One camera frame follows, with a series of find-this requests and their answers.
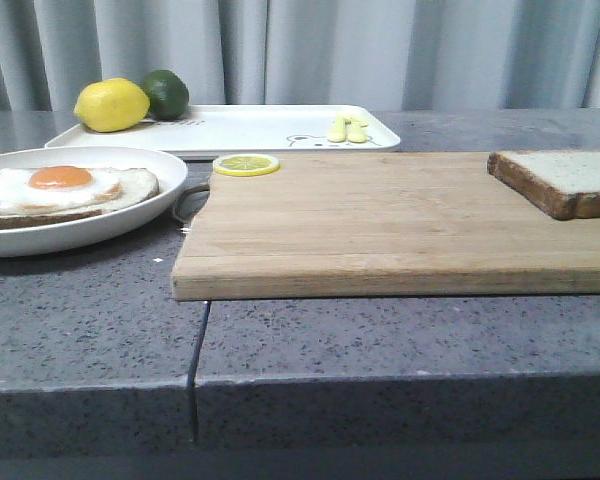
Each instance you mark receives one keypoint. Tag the yellow plastic knife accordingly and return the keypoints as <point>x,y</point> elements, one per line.
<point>355,129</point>

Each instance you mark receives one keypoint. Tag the lemon slice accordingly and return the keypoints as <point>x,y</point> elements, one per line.
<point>245,165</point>

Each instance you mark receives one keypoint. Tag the fried egg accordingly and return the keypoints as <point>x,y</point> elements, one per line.
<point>55,188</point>

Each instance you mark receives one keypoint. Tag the yellow lemon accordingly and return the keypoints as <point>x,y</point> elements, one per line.
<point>111,105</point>

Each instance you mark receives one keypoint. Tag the yellow plastic fork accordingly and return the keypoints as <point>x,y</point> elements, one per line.
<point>337,132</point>

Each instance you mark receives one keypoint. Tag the white bear tray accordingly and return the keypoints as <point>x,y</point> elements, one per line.
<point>212,130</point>

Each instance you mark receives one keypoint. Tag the wooden cutting board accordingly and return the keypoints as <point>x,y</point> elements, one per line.
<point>380,224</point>

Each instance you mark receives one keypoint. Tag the metal cutting board handle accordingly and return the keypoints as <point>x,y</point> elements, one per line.
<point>189,203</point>

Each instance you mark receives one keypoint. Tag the green lime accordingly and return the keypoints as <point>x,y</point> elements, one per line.
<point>168,94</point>

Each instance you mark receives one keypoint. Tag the grey pleated curtain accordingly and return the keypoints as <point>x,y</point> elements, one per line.
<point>384,55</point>

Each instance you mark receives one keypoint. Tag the white round plate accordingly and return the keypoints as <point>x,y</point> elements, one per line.
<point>170,171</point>

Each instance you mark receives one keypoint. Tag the bread slice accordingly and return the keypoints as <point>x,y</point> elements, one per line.
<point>137,185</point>
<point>564,184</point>

